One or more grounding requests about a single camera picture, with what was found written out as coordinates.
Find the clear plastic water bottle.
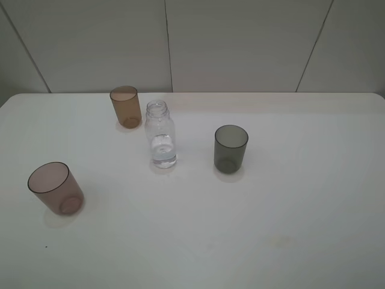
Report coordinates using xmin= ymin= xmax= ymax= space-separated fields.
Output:
xmin=145 ymin=100 xmax=177 ymax=169

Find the grey translucent plastic cup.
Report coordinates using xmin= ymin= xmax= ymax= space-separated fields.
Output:
xmin=214 ymin=125 xmax=249 ymax=174

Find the amber translucent plastic cup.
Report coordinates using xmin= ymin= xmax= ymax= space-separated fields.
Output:
xmin=109 ymin=85 xmax=142 ymax=129

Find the pink-brown translucent plastic cup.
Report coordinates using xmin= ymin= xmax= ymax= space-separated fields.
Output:
xmin=27 ymin=162 xmax=84 ymax=216

